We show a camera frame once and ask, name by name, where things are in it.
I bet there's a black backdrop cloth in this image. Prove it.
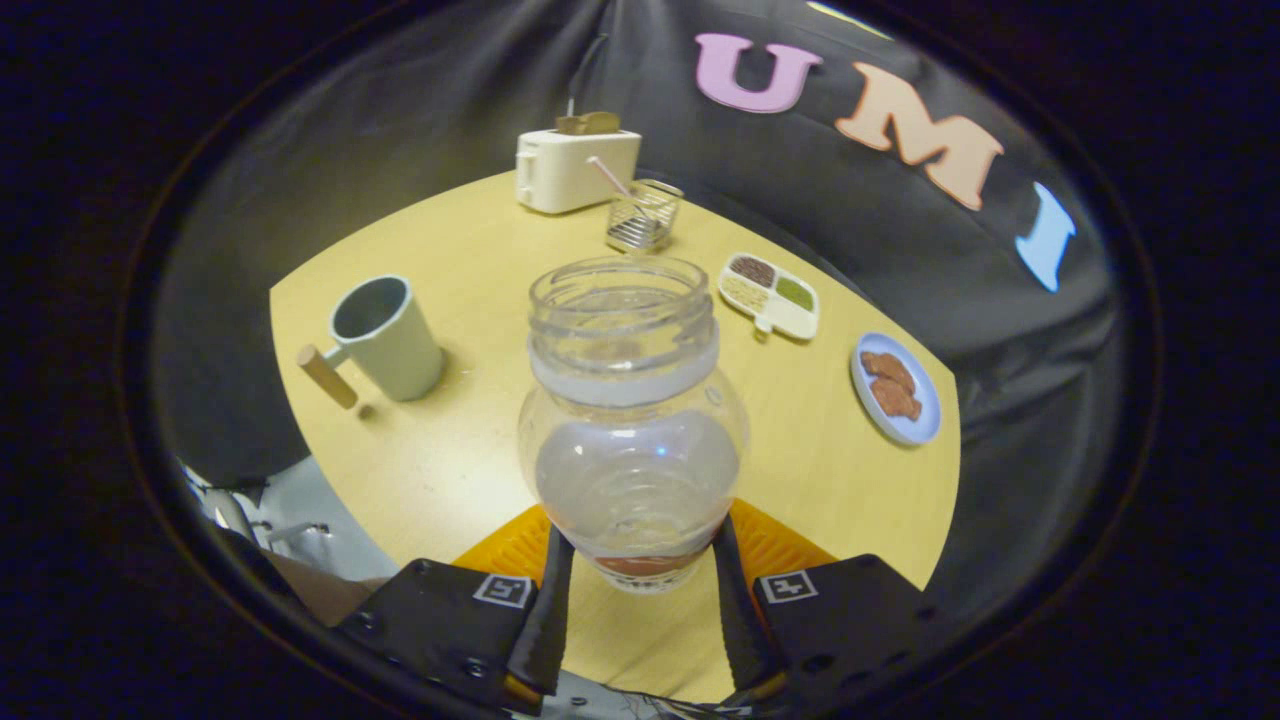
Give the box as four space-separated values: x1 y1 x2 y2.
150 0 1121 641

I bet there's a white divided grain dish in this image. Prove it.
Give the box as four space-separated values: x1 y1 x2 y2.
717 252 821 342

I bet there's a clear wire basket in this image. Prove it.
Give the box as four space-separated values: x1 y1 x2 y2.
605 178 686 254

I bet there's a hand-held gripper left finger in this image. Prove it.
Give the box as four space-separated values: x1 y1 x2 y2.
335 503 578 716

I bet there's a small blue plate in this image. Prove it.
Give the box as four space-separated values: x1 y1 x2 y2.
850 332 943 447

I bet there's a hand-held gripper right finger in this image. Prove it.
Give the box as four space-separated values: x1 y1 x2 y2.
710 498 946 713

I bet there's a light wooden table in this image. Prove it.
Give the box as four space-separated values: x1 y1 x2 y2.
270 170 963 706

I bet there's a white toaster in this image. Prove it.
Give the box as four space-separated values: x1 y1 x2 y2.
515 128 643 215

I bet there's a pale green cup wooden handle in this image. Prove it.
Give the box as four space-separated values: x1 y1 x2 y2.
297 275 446 411

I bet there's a brown meat slice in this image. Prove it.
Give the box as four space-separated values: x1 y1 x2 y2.
860 350 916 393
870 377 923 422

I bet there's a toaster power cable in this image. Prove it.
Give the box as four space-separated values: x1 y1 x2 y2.
565 35 609 119

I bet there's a clear plastic juice bottle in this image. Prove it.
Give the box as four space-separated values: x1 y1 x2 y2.
517 255 751 596

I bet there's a pink striped straw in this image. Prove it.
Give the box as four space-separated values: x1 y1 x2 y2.
587 155 661 223

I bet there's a grey office chair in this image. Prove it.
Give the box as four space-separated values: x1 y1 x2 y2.
185 465 331 561

